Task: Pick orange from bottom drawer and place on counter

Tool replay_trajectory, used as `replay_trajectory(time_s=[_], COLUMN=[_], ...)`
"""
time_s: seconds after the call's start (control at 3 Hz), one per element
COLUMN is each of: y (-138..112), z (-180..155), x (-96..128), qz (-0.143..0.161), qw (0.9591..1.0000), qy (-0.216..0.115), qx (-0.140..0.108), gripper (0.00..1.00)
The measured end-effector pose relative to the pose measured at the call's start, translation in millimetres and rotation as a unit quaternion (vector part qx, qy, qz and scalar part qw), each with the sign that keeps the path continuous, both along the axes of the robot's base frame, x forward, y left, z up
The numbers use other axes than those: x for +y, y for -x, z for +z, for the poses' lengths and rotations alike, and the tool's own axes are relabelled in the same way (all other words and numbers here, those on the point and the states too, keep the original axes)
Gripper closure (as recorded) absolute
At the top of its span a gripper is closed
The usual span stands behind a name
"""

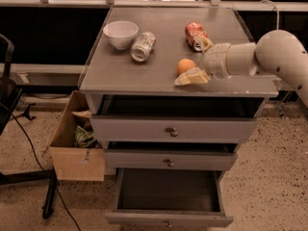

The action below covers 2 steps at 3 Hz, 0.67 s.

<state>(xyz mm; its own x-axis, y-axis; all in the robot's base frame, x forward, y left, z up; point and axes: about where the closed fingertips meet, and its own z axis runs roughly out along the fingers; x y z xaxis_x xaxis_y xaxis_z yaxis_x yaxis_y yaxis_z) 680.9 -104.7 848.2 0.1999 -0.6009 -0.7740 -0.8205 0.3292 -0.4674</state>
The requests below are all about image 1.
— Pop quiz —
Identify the cardboard box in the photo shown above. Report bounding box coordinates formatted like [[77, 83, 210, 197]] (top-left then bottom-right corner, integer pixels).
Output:
[[48, 91, 105, 181]]

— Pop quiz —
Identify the grey bottom drawer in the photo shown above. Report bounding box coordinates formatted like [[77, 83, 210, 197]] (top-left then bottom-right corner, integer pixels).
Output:
[[106, 168, 233, 228]]

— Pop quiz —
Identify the white hanging cable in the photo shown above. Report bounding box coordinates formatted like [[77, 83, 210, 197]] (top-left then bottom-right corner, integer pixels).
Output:
[[259, 0, 281, 31]]

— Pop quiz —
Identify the grey drawer cabinet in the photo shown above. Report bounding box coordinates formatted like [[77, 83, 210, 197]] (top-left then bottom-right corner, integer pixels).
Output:
[[77, 6, 279, 231]]

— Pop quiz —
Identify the black floor cable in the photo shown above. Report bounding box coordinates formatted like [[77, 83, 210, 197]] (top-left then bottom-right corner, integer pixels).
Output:
[[0, 103, 82, 231]]

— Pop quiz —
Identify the orange fruit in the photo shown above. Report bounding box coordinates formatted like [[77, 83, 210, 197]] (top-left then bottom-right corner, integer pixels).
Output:
[[177, 59, 195, 74]]

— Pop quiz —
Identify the green snack bag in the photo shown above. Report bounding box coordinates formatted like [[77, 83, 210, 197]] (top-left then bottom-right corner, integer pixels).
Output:
[[74, 126, 98, 148]]

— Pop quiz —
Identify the orange soda can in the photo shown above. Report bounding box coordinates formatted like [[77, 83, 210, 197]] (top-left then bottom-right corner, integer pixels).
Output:
[[185, 22, 208, 52]]

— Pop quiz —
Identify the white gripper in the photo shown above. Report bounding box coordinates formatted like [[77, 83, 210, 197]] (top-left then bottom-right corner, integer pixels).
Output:
[[174, 36, 231, 86]]

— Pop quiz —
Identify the grey top drawer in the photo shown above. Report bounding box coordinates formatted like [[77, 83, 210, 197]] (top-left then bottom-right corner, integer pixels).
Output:
[[90, 95, 263, 143]]

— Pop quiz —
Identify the white green soda can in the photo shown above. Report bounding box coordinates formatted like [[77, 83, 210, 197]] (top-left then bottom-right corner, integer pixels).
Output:
[[131, 32, 156, 63]]

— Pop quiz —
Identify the grey middle drawer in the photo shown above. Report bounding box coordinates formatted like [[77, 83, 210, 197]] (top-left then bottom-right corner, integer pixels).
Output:
[[105, 141, 238, 170]]

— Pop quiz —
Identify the white ceramic bowl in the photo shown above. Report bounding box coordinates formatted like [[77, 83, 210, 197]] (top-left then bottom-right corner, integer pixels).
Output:
[[103, 21, 139, 50]]

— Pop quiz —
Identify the grey drawer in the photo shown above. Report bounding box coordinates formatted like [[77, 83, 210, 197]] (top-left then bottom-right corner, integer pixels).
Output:
[[90, 95, 263, 143], [105, 141, 238, 170], [106, 168, 233, 228]]

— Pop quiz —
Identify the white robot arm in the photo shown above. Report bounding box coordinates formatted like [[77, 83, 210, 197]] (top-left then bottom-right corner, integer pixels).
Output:
[[174, 30, 308, 106]]

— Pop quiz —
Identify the black stand with base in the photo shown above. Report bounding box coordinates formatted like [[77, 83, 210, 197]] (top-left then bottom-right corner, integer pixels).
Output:
[[0, 33, 58, 220]]

